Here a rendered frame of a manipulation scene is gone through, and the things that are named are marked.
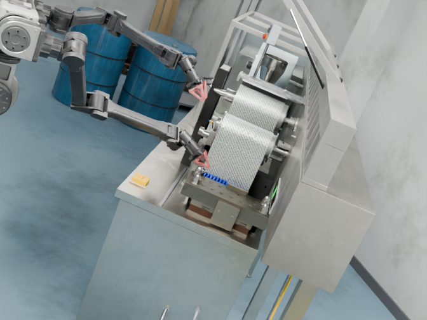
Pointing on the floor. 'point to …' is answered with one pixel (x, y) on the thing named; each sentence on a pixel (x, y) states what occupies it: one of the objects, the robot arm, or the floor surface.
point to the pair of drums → (152, 76)
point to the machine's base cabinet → (161, 272)
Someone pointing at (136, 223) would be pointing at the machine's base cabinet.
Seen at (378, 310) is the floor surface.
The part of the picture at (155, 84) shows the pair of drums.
